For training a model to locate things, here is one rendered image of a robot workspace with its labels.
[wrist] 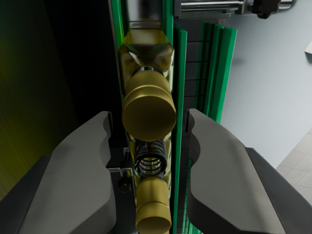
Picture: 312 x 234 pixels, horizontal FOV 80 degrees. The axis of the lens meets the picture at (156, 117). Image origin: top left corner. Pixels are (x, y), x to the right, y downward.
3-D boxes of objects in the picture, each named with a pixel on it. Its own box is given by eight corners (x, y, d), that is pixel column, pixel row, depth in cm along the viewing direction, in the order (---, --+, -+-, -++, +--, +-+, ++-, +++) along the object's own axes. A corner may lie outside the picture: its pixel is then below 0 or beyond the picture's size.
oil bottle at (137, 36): (129, 25, 34) (112, 50, 16) (160, 24, 34) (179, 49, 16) (132, 56, 37) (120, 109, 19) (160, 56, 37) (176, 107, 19)
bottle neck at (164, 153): (134, 122, 19) (131, 154, 15) (162, 120, 20) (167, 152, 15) (136, 145, 21) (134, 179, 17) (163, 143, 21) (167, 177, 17)
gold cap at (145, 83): (124, 70, 14) (116, 94, 10) (171, 69, 14) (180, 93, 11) (127, 111, 16) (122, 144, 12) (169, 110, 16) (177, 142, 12)
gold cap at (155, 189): (135, 177, 20) (133, 216, 16) (168, 176, 20) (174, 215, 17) (136, 198, 22) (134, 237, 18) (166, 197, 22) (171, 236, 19)
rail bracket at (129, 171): (106, 140, 48) (94, 184, 36) (133, 139, 48) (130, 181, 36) (109, 152, 50) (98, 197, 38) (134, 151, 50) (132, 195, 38)
